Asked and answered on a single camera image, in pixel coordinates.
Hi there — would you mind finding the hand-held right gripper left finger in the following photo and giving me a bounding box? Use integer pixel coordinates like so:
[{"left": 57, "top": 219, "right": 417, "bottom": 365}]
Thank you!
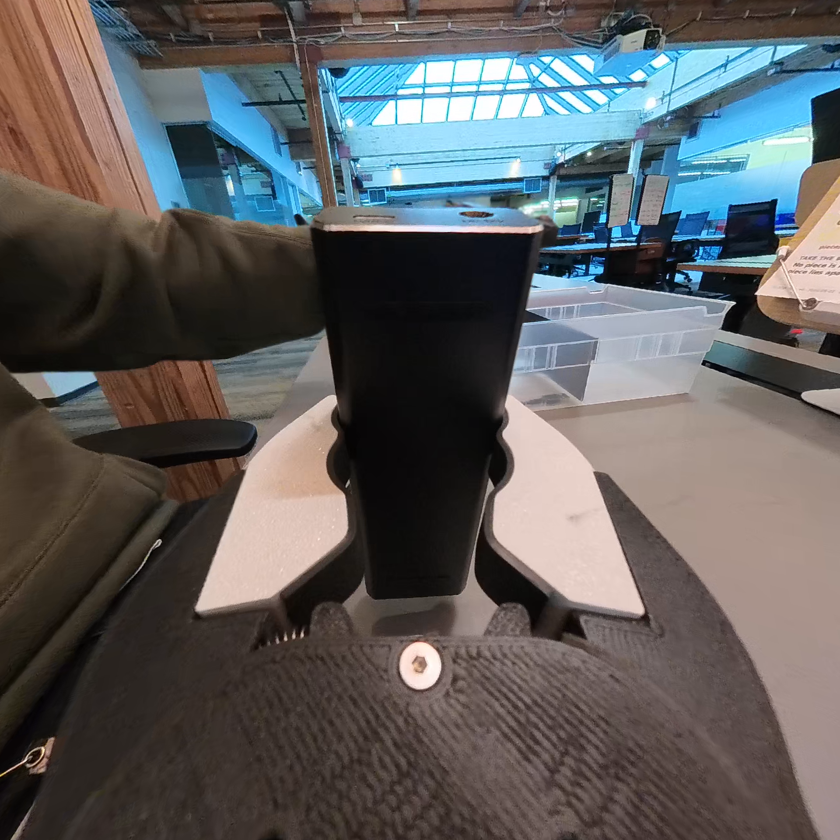
[{"left": 194, "top": 395, "right": 365, "bottom": 621}]

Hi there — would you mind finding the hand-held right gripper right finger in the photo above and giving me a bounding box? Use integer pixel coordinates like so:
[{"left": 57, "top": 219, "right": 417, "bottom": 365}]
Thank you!
[{"left": 480, "top": 395, "right": 646, "bottom": 619}]

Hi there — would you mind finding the black rectangular box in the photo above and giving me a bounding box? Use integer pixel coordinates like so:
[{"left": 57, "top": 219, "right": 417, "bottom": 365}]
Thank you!
[{"left": 310, "top": 206, "right": 545, "bottom": 600}]

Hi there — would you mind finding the person's left forearm green sleeve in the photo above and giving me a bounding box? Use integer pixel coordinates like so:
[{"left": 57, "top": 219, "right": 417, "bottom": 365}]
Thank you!
[{"left": 0, "top": 171, "right": 326, "bottom": 376}]

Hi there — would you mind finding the grey desk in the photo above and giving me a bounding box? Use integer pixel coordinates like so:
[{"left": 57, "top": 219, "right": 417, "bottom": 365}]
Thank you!
[{"left": 252, "top": 272, "right": 840, "bottom": 840}]

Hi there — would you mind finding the standing whiteboard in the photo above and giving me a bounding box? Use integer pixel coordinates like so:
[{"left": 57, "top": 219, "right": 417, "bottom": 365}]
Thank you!
[
  {"left": 606, "top": 173, "right": 635, "bottom": 228},
  {"left": 636, "top": 173, "right": 671, "bottom": 225}
]

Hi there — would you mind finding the black chair armrest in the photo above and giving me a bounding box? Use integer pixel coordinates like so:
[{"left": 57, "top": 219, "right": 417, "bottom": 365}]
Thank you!
[{"left": 71, "top": 419, "right": 258, "bottom": 471}]

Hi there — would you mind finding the glass skylight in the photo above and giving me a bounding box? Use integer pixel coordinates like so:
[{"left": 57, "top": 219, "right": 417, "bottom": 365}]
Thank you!
[{"left": 338, "top": 55, "right": 678, "bottom": 130}]

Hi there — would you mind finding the clear plastic bin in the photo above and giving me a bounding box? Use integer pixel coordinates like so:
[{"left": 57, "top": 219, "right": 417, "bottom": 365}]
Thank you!
[{"left": 511, "top": 282, "right": 736, "bottom": 412}]

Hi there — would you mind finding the black mesh office chair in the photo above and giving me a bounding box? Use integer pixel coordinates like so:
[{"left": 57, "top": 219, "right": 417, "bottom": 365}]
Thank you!
[{"left": 718, "top": 199, "right": 780, "bottom": 261}]

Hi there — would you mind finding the white ceiling projector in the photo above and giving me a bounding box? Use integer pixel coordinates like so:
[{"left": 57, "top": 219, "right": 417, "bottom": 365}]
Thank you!
[{"left": 593, "top": 25, "right": 665, "bottom": 68}]

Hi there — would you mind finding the metal binder clip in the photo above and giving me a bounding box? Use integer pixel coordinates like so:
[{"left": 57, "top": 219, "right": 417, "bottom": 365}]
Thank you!
[{"left": 776, "top": 248, "right": 820, "bottom": 311}]

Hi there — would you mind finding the white printed paper sheet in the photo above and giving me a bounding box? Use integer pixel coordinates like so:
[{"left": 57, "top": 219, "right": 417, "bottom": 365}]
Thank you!
[{"left": 755, "top": 196, "right": 840, "bottom": 304}]

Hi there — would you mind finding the clipboard with instruction sheet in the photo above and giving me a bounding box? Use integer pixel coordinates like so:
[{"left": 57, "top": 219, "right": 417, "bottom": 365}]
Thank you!
[{"left": 756, "top": 157, "right": 840, "bottom": 329}]

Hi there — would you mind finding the metal zipper pull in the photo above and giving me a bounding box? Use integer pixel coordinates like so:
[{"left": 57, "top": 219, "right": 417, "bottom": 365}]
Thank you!
[{"left": 0, "top": 736, "right": 57, "bottom": 783}]

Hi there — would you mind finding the wooden pillar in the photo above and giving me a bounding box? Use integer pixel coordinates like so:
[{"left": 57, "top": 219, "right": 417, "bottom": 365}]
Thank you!
[{"left": 0, "top": 0, "right": 242, "bottom": 503}]

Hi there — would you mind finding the black desk rail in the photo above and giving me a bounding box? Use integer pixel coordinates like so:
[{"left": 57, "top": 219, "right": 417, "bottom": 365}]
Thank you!
[{"left": 702, "top": 340, "right": 840, "bottom": 396}]

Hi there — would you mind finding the wire cable tray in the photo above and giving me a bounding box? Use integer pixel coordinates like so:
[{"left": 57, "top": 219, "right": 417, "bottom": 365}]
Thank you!
[{"left": 87, "top": 0, "right": 163, "bottom": 59}]

